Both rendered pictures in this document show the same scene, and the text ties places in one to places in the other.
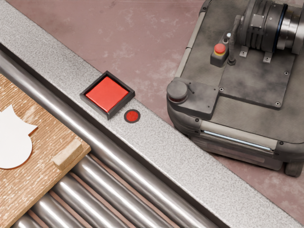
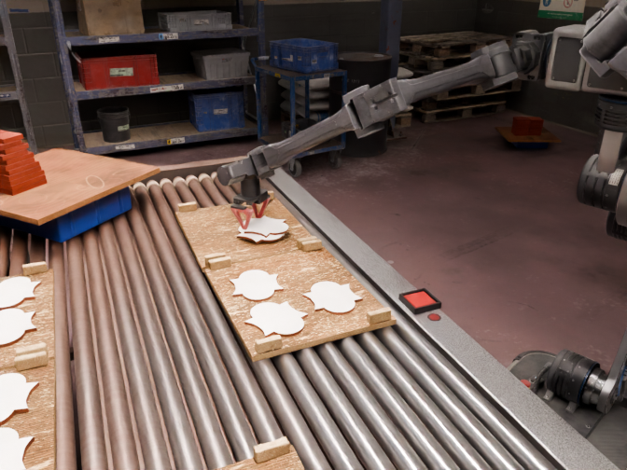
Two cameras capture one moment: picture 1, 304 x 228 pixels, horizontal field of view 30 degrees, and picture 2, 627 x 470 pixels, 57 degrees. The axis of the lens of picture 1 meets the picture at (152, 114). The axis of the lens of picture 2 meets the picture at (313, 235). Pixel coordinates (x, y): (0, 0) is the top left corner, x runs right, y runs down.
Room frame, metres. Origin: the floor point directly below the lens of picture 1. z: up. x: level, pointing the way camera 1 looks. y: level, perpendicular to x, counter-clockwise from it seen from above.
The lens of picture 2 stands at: (-0.61, -0.07, 1.68)
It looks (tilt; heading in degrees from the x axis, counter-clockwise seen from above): 26 degrees down; 19
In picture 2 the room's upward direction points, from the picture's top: straight up
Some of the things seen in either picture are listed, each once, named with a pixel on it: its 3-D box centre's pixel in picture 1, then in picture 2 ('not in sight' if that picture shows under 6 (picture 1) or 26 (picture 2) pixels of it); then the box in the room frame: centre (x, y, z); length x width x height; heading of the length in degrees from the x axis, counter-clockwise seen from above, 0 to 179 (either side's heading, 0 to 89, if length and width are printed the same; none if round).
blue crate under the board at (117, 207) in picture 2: not in sight; (63, 202); (0.75, 1.27, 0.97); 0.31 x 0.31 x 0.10; 82
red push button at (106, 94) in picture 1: (107, 95); (419, 301); (0.62, 0.08, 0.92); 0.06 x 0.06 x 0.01; 42
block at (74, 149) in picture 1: (68, 154); (379, 315); (0.48, 0.15, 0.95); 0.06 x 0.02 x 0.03; 133
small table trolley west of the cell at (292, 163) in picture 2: not in sight; (298, 114); (4.09, 1.72, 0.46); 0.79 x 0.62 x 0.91; 45
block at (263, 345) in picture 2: not in sight; (269, 343); (0.30, 0.35, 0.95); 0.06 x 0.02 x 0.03; 133
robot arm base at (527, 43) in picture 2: not in sight; (521, 58); (1.05, -0.07, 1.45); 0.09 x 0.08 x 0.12; 65
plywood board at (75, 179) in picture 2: not in sight; (49, 180); (0.78, 1.33, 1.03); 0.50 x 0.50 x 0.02; 82
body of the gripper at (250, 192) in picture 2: not in sight; (250, 187); (0.83, 0.63, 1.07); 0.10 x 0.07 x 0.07; 175
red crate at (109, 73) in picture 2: not in sight; (118, 68); (3.92, 3.42, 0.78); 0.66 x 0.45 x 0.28; 135
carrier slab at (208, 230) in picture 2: not in sight; (243, 229); (0.84, 0.67, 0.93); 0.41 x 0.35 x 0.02; 42
